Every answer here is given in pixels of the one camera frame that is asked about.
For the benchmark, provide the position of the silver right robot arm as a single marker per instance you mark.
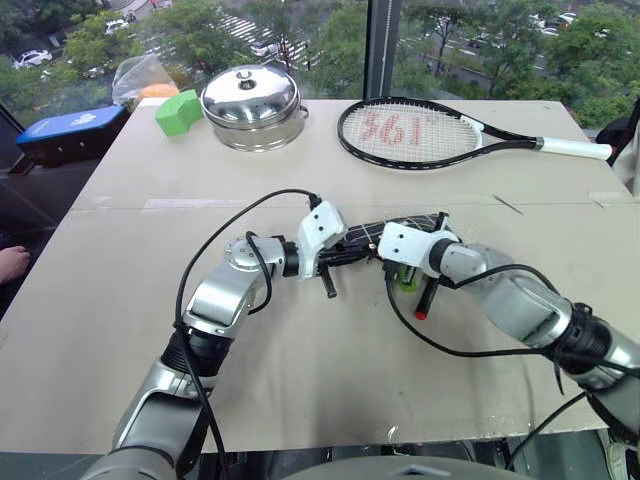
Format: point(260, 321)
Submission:
point(525, 300)

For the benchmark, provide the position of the bystander bare hand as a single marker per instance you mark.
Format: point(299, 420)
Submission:
point(12, 265)

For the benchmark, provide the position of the orange round object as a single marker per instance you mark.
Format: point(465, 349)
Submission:
point(157, 91)

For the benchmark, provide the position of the blue padded case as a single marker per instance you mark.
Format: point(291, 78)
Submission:
point(70, 132)

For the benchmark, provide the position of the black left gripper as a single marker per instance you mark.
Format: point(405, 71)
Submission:
point(334, 256)

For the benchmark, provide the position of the green foam block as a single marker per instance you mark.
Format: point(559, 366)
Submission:
point(176, 114)

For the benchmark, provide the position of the white cloth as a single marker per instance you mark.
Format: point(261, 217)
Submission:
point(629, 175)

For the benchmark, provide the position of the clear plastic bag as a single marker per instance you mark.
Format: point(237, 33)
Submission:
point(135, 75)

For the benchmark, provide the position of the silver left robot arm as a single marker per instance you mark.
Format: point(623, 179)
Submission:
point(225, 295)

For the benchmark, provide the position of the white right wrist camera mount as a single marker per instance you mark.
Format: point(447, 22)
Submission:
point(407, 247)

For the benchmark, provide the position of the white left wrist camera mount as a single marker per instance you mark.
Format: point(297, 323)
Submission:
point(320, 235)

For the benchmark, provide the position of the black and white tennis racket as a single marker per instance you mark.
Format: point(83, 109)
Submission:
point(475, 127)

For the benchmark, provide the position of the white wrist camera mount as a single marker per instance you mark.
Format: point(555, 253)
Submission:
point(320, 235)
point(407, 247)

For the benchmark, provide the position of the dark window frame post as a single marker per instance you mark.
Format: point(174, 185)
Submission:
point(380, 50)

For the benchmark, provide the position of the stainless steel pot with lid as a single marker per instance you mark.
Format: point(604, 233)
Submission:
point(252, 107)

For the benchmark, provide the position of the black bag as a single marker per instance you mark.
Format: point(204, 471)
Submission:
point(620, 130)

